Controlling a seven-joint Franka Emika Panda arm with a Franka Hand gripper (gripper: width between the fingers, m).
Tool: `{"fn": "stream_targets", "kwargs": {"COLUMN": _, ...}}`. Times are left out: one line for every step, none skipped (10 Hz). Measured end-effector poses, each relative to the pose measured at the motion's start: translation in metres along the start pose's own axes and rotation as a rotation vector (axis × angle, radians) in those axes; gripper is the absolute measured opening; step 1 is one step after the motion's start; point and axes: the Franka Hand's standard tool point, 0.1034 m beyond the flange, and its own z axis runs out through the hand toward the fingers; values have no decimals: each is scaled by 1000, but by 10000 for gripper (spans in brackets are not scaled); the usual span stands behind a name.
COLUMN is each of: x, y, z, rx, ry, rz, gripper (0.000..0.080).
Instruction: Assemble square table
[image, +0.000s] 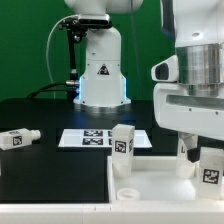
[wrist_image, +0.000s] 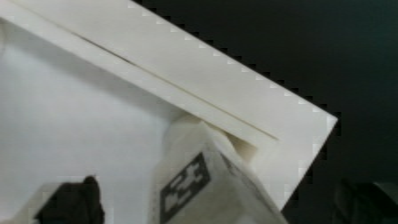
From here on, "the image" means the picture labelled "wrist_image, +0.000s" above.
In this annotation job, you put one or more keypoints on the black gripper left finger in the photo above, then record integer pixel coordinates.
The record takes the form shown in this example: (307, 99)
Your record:
(64, 204)

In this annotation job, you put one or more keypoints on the white right obstacle wall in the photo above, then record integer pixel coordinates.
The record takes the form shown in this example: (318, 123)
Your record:
(206, 83)

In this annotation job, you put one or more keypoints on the white table leg four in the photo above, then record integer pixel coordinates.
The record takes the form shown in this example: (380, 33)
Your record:
(206, 190)

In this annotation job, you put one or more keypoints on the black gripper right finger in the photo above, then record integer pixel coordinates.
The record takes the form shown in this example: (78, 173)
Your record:
(364, 203)

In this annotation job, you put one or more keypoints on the white square tabletop tray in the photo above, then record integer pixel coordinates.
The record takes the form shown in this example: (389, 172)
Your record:
(81, 121)

